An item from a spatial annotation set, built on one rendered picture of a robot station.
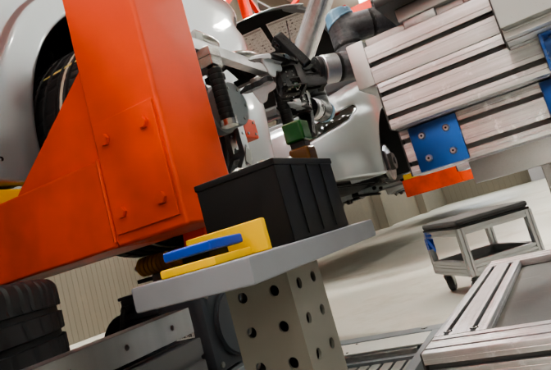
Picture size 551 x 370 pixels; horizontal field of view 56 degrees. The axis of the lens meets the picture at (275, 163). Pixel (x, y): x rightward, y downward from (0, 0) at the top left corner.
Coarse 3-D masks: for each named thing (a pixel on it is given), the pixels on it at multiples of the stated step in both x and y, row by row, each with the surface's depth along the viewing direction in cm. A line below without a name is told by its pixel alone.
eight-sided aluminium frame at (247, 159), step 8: (240, 128) 171; (224, 136) 172; (232, 136) 173; (240, 136) 169; (232, 144) 171; (240, 144) 169; (232, 152) 170; (240, 152) 169; (248, 152) 170; (232, 160) 170; (240, 160) 167; (248, 160) 168; (232, 168) 167
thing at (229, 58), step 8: (200, 40) 127; (224, 48) 137; (224, 56) 136; (232, 56) 140; (240, 56) 144; (224, 64) 140; (232, 64) 141; (240, 64) 143; (248, 64) 147; (256, 64) 151; (248, 72) 152; (256, 72) 154; (264, 72) 156
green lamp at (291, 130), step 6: (300, 120) 95; (282, 126) 96; (288, 126) 95; (294, 126) 95; (300, 126) 94; (306, 126) 96; (288, 132) 95; (294, 132) 95; (300, 132) 94; (306, 132) 95; (288, 138) 95; (294, 138) 95; (300, 138) 94; (306, 138) 95; (288, 144) 96
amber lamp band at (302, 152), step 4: (296, 148) 95; (300, 148) 94; (304, 148) 94; (308, 148) 94; (312, 148) 96; (292, 152) 95; (296, 152) 94; (300, 152) 94; (304, 152) 94; (308, 152) 94; (312, 152) 95; (292, 156) 95; (296, 156) 94; (300, 156) 94; (304, 156) 94; (308, 156) 93; (312, 156) 94; (316, 156) 96
